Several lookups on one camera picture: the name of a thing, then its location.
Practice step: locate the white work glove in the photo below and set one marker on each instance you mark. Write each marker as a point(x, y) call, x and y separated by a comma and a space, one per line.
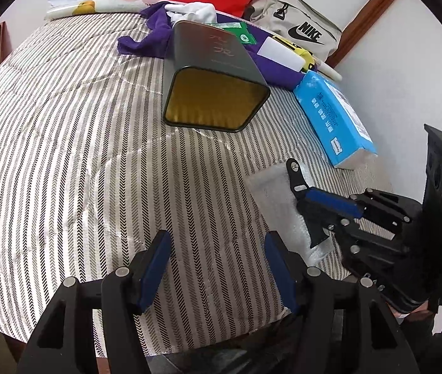
point(199, 12)

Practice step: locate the yellow black pouch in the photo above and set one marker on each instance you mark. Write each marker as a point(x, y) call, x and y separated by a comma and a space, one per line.
point(309, 60)

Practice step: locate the beige Nike bag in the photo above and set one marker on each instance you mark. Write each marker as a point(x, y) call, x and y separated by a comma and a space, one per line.
point(298, 22)

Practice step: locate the white sponge block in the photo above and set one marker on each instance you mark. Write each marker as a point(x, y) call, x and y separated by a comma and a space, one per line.
point(281, 54)

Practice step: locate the blue tissue pack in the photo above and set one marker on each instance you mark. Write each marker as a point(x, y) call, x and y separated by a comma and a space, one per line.
point(340, 131)

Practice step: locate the green wet wipes pack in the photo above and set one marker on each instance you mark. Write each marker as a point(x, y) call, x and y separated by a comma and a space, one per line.
point(239, 30)

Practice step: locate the dark green tea tin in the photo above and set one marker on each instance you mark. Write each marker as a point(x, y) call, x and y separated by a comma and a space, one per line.
point(210, 81)

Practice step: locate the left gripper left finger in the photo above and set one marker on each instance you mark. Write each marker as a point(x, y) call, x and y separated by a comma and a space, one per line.
point(148, 269)

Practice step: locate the striped quilted mattress cover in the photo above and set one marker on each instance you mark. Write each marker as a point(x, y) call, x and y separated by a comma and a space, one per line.
point(89, 173)

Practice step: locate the purple towel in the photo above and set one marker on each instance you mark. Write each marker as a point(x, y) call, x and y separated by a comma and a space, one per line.
point(155, 43)

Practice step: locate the rolled white fruit-print mat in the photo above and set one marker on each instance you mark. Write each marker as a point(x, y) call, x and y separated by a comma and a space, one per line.
point(136, 7)

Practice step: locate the foam bag with black strap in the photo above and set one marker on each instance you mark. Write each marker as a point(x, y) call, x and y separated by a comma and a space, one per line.
point(270, 189)

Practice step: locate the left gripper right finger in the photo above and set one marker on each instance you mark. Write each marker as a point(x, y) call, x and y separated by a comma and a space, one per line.
point(287, 269)

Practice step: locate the person's right hand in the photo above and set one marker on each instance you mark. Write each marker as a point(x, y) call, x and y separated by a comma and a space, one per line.
point(420, 314)

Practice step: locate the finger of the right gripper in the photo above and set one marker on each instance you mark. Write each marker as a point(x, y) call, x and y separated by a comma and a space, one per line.
point(336, 203)
point(319, 220)

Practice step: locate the wooden door frame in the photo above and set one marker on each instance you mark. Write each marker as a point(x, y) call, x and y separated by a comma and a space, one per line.
point(358, 27)

